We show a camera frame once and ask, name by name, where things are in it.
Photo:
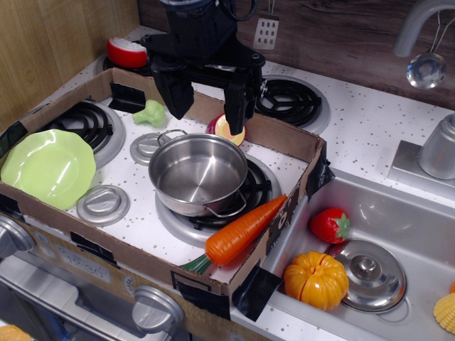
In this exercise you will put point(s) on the silver slotted spatula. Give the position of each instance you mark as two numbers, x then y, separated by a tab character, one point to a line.
266	29

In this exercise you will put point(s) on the green toy broccoli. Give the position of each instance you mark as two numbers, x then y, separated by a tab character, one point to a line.
154	113

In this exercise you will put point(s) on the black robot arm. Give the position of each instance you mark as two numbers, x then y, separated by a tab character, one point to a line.
214	76

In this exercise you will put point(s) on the orange toy carrot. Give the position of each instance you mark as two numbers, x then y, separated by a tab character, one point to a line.
227	243

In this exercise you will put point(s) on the orange toy pumpkin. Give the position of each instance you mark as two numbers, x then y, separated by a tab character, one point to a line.
316	279

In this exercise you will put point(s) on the back right stove burner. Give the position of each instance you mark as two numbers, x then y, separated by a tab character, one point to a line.
295	102

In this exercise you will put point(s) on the silver oven knob left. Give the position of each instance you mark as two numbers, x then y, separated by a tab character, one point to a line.
14	238

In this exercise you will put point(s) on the silver oven knob right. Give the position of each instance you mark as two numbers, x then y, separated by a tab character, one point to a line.
154	311

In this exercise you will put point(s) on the silver oven knob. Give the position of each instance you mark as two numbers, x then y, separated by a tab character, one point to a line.
154	311
14	238

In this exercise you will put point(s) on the brown cardboard fence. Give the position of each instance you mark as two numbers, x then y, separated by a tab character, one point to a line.
140	250

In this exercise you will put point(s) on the silver hanging ladle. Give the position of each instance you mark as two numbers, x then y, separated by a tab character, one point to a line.
427	70

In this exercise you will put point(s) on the yellow toy corn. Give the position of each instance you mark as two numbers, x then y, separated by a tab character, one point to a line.
444	312

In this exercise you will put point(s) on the halved purple toy onion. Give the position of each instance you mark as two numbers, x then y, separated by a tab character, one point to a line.
219	126

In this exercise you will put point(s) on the silver stove knob centre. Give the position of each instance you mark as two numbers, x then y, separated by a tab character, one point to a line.
143	148

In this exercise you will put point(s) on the red toy strawberry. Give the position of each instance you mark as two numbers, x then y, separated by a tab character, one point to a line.
331	225

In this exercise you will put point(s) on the stainless steel pot lid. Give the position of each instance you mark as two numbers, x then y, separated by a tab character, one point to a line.
377	280

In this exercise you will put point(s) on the front left stove burner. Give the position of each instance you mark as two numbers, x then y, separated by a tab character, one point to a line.
98	125

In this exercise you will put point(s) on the front right stove burner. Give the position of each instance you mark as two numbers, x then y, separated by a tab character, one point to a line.
259	187

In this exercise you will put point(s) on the silver toy faucet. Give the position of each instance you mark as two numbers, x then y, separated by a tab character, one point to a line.
433	162

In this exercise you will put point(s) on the red white toy radish half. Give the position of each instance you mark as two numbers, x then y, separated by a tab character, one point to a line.
124	53

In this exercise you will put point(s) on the orange toy at bottom left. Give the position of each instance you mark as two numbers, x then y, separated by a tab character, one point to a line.
13	333

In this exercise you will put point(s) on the light green plastic plate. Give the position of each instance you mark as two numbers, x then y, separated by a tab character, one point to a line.
54	166

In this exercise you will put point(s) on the silver toy sink basin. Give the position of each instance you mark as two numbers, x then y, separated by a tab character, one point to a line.
418	232

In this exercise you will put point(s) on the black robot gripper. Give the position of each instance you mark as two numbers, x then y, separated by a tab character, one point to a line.
204	33

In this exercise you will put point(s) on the silver stove knob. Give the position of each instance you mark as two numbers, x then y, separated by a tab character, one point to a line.
143	148
103	205

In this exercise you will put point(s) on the silver stove knob front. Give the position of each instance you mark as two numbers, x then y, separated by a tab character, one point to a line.
103	205

